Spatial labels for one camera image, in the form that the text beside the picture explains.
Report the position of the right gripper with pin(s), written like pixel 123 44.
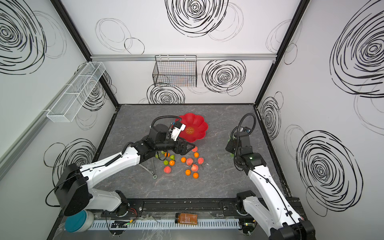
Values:
pixel 228 147

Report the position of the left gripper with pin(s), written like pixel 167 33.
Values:
pixel 182 151

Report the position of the red flower-shaped bowl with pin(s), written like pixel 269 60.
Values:
pixel 195 129

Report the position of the red peach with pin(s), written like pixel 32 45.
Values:
pixel 167 169

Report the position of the green grape bunch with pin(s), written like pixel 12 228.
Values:
pixel 229 139

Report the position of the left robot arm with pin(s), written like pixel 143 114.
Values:
pixel 75 190

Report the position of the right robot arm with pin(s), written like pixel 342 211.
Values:
pixel 276 216

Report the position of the orange mandarin bottom right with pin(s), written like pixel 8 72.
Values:
pixel 196 175

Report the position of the green-tipped metal tongs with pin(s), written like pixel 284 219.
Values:
pixel 149 166

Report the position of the teal lidded container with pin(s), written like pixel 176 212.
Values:
pixel 79 222

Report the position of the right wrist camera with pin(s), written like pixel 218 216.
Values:
pixel 245 130

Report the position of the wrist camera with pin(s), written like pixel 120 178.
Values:
pixel 245 130
pixel 175 129

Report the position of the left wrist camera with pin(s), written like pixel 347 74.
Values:
pixel 175 129

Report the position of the black wire basket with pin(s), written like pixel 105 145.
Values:
pixel 175 70

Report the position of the white cable duct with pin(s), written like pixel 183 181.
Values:
pixel 203 224

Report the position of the white wire shelf basket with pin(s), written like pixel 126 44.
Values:
pixel 83 92

